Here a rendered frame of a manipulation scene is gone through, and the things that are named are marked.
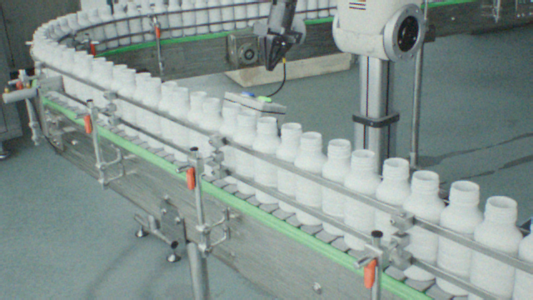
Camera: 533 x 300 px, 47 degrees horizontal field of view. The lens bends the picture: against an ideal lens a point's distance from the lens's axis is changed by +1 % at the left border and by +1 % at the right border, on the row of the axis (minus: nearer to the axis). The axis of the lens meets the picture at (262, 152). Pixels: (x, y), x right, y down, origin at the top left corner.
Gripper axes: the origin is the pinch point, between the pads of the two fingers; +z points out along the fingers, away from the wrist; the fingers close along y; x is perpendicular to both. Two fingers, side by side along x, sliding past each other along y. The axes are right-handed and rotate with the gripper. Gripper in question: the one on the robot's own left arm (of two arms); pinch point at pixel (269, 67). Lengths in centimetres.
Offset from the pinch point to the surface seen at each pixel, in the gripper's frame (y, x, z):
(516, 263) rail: 73, -19, 15
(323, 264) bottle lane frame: 41, -15, 29
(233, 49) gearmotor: -105, 73, 0
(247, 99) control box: -1.1, -3.5, 8.2
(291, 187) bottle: 29.6, -15.4, 19.3
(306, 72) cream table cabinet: -283, 306, 10
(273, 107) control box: 4.2, 0.0, 8.4
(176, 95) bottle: -6.6, -19.0, 10.2
